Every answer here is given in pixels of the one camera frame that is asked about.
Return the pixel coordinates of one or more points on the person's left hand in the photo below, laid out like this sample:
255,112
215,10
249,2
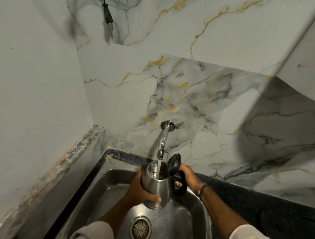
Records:
135,191

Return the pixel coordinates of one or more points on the person's right hand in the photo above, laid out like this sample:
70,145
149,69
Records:
190,178

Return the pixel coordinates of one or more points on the person's left thumb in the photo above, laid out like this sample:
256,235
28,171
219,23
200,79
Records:
153,198

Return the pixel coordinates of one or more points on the person's right fingers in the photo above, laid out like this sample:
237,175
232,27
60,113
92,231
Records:
179,183

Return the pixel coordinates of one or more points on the stainless steel electric kettle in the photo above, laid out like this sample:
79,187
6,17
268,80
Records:
160,183

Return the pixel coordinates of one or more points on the person's right forearm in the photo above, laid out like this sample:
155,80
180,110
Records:
226,214

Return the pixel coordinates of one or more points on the person's left forearm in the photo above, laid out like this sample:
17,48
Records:
117,211

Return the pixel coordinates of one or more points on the stainless steel sink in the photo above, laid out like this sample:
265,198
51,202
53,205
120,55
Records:
137,206

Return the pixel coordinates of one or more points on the dark wrist band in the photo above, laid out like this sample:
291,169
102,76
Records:
201,190

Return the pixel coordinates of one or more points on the round sink drain strainer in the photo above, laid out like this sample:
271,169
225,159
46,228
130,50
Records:
140,228

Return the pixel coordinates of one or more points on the black kettle base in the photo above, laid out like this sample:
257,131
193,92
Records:
285,224

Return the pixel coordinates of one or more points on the black power plug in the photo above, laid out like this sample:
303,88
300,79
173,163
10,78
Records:
107,16

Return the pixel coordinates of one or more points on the chrome wall tap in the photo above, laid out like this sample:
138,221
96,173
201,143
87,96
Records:
164,137

